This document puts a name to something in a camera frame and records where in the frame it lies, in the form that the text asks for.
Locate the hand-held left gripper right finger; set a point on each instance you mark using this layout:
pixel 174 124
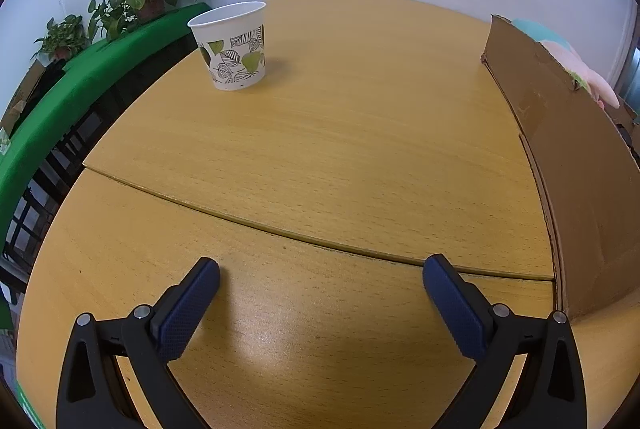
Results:
pixel 457 309

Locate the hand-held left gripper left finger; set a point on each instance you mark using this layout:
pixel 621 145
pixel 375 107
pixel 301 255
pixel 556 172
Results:
pixel 187 309

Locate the large shallow cardboard box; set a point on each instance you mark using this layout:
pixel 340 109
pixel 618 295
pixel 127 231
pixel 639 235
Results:
pixel 575 169

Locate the wooden desk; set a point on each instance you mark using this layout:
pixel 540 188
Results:
pixel 320 149

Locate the leaf-print paper cup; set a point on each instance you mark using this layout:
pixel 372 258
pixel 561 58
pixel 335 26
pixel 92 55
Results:
pixel 235 54

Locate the pig plush toy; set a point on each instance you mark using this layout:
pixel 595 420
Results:
pixel 600 89

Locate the brown carton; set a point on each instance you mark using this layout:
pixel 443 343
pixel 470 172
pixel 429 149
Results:
pixel 22 94

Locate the small potted green plant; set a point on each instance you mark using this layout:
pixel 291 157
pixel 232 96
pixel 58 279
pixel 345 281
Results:
pixel 62 34

